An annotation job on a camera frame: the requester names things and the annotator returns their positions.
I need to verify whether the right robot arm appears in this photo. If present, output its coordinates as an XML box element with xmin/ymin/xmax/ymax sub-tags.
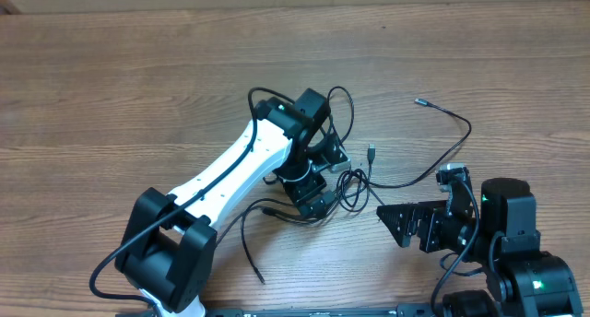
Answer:
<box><xmin>376</xmin><ymin>178</ymin><xmax>584</xmax><ymax>316</ymax></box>

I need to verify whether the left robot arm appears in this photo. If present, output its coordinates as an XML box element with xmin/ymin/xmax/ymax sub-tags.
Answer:
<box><xmin>115</xmin><ymin>88</ymin><xmax>349</xmax><ymax>316</ymax></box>

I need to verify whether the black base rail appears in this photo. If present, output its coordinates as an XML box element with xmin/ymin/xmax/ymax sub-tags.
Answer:
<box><xmin>114</xmin><ymin>302</ymin><xmax>443</xmax><ymax>317</ymax></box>

